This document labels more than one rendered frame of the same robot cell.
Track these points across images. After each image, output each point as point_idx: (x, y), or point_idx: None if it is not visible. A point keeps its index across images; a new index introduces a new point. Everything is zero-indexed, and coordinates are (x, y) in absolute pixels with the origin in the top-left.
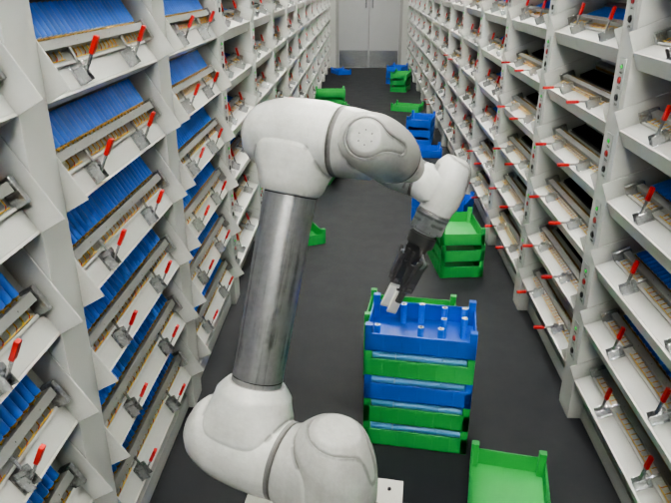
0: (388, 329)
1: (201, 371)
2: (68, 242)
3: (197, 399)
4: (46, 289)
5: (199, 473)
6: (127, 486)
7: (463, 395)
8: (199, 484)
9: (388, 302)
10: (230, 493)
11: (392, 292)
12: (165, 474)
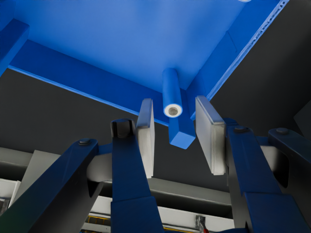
0: (107, 23)
1: (4, 152)
2: None
3: (54, 155)
4: None
5: (161, 157)
6: (216, 230)
7: None
8: (174, 158)
9: (152, 115)
10: (194, 142)
11: (152, 132)
12: (154, 175)
